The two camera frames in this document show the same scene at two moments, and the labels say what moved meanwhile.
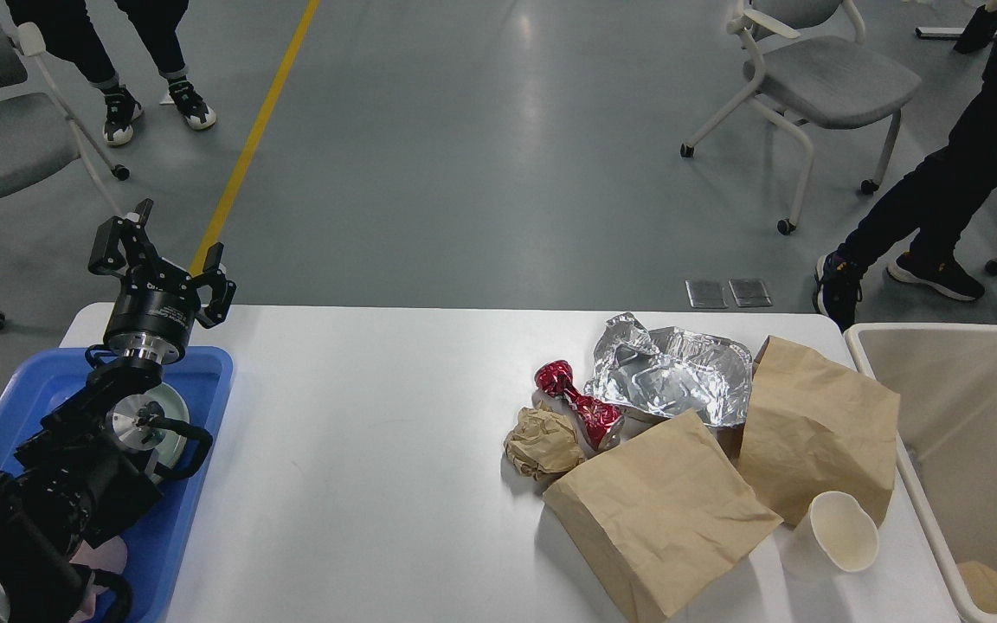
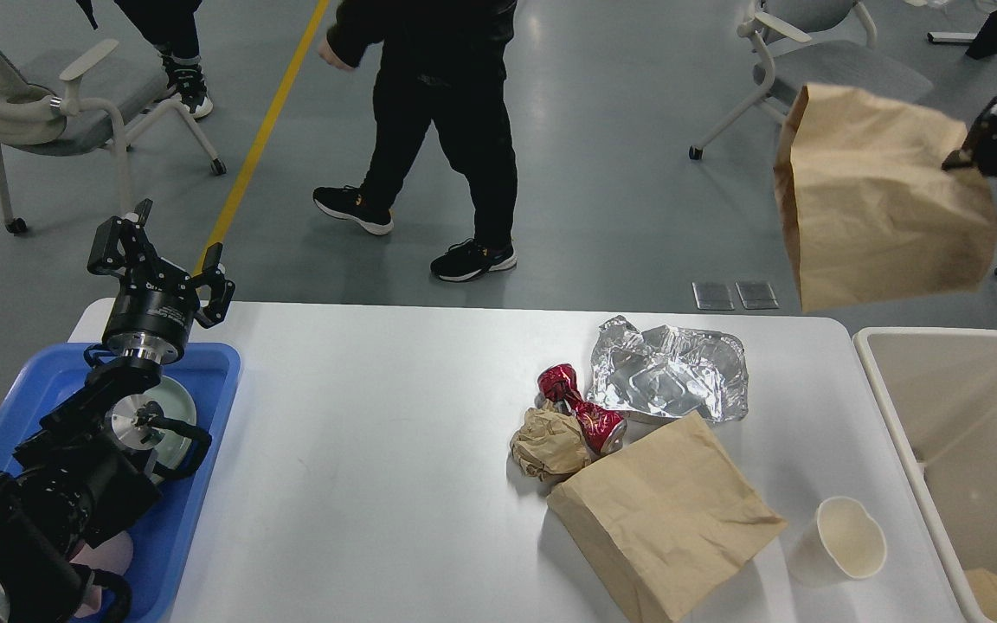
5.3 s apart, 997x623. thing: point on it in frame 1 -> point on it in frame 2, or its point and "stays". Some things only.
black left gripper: [151, 314] stays
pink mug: [111, 556] stays
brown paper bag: [813, 428] -> [872, 215]
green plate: [174, 404] stays
